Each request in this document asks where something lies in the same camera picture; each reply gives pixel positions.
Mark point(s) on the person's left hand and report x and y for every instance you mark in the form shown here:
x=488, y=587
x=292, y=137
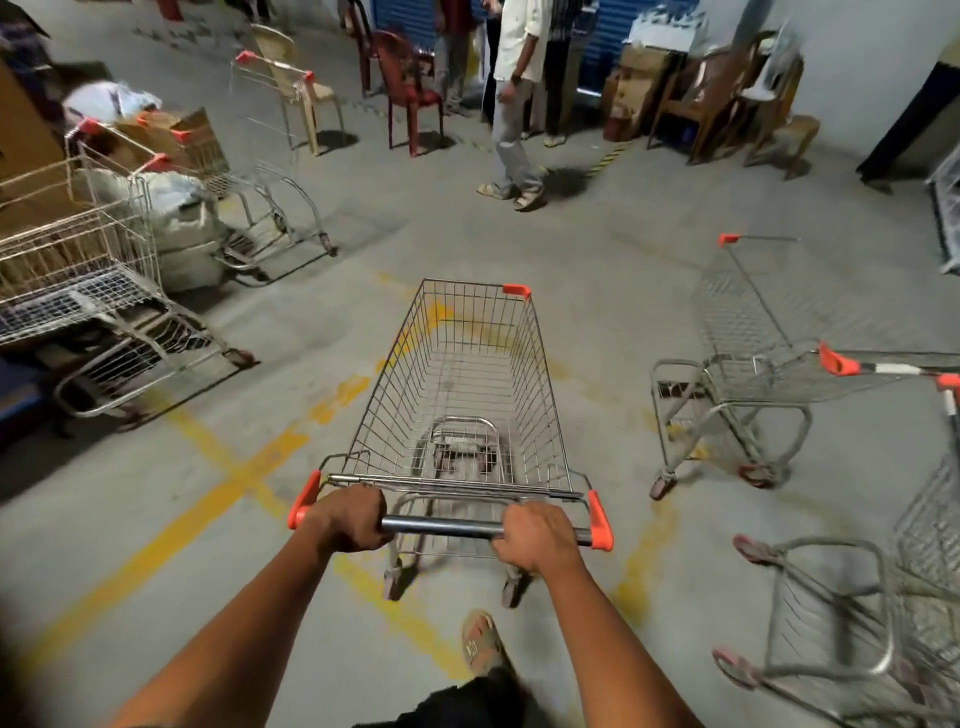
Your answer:
x=349, y=521

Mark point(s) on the person's right hand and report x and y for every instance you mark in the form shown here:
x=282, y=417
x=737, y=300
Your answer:
x=540, y=540

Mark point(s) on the person's right forearm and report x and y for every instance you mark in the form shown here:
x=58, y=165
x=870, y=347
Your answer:
x=615, y=652

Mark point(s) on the person's left forearm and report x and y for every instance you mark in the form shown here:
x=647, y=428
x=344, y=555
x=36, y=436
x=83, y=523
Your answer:
x=232, y=645

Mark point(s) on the person's right sandalled foot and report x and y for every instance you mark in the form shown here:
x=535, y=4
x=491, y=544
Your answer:
x=484, y=641

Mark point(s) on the large white woven sack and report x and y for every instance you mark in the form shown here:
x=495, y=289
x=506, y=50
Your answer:
x=187, y=225

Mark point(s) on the small open cardboard box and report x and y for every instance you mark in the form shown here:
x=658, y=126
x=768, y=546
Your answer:
x=191, y=146

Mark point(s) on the beige plastic chair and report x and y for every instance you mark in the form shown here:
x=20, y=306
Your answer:
x=322, y=90

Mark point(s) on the red plastic chair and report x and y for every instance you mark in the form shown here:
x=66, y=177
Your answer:
x=405, y=86
x=364, y=45

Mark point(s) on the brown wooden chair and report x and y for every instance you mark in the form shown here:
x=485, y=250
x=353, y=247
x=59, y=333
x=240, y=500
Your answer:
x=701, y=105

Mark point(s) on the white plastic bag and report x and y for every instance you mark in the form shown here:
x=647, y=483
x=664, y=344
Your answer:
x=112, y=97

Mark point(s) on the white plastic chair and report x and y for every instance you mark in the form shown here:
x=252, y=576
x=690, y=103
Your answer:
x=765, y=90

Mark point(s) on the blue roller shutter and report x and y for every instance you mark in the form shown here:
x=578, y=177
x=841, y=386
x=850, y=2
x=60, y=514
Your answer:
x=405, y=19
x=611, y=30

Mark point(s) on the brown printed cardboard box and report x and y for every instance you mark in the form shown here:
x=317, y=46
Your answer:
x=22, y=127

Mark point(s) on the wrapped pack of bottles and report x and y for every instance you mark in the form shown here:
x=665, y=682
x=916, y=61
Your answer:
x=667, y=34

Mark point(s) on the dark leaning board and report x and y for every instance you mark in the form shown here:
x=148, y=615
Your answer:
x=915, y=120

